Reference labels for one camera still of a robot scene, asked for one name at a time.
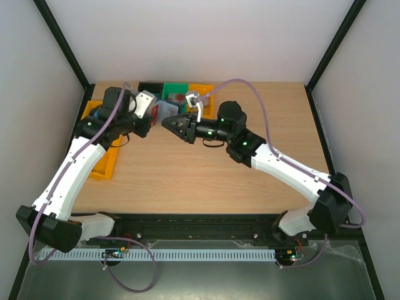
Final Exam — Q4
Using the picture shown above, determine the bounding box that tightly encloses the blue card holder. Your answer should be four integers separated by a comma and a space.
155, 100, 179, 123

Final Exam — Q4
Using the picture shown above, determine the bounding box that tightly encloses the red credit card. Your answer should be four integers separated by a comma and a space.
151, 105, 159, 126

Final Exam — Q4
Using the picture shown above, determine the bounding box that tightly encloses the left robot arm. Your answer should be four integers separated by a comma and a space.
16, 84, 156, 253

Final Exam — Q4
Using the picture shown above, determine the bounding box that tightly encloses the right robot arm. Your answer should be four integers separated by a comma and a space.
162, 101, 353, 245

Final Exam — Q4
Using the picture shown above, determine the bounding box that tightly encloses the red-dotted card stack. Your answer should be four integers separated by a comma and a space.
167, 92, 186, 104

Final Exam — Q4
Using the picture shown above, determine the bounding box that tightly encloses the blue card stack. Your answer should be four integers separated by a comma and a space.
90, 107, 99, 118

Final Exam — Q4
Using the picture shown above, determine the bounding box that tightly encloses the small orange storage bin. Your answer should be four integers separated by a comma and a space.
187, 83, 215, 117

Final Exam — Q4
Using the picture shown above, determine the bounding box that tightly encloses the green storage bin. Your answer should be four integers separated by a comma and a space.
161, 82, 189, 113

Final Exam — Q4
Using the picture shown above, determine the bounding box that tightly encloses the black storage bin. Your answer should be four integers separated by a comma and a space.
137, 82, 164, 100

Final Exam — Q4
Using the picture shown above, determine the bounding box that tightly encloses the orange three-compartment bin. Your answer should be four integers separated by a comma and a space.
81, 100, 124, 181

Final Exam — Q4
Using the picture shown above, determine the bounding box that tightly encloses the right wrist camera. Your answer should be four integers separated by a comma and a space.
185, 91, 204, 123

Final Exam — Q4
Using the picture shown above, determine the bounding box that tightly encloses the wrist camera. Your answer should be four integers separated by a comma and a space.
134, 91, 156, 119
185, 91, 204, 123

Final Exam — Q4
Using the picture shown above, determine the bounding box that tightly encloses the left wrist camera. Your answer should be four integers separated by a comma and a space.
134, 91, 156, 119

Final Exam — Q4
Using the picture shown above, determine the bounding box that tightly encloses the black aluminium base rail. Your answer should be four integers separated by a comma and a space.
31, 213, 363, 248

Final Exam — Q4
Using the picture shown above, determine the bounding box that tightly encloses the white slotted cable duct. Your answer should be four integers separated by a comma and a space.
50, 249, 276, 262

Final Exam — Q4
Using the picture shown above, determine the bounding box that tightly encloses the left black frame post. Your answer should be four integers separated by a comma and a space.
33, 0, 93, 91

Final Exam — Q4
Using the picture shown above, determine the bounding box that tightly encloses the black frame post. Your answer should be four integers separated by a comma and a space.
305, 0, 367, 94
33, 0, 93, 91

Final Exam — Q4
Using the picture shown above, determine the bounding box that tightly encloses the right black frame post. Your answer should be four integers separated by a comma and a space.
305, 0, 367, 94

